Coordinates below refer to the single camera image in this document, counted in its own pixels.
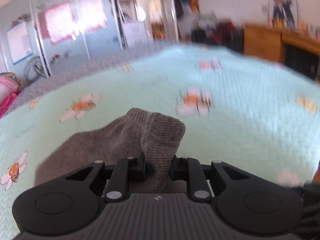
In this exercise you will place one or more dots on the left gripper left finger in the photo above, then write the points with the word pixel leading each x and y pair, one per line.
pixel 120 176

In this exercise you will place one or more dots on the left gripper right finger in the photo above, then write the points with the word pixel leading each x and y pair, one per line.
pixel 195 175

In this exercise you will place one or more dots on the grey knit trousers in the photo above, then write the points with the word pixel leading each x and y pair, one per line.
pixel 155 135

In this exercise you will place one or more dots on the dark red clothes pile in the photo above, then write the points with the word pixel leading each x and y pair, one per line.
pixel 223 33

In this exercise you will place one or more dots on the mint green quilted bedspread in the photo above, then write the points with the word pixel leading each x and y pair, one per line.
pixel 255 114

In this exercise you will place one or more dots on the white drawer cabinet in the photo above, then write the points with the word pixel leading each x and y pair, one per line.
pixel 135 34

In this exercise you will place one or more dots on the magenta embroidered pillow cover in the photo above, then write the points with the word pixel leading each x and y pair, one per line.
pixel 7 103

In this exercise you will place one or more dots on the floral rolled duvet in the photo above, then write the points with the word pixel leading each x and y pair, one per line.
pixel 5 91

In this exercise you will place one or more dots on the red patterned cloth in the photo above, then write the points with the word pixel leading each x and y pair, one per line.
pixel 10 79

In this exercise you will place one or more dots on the sliding door wardrobe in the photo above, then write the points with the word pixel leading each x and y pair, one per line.
pixel 37 36

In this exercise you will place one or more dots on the wooden desk with drawers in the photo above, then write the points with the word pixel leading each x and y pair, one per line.
pixel 297 51

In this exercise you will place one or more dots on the framed pilot boy photo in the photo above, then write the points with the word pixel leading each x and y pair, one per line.
pixel 284 13

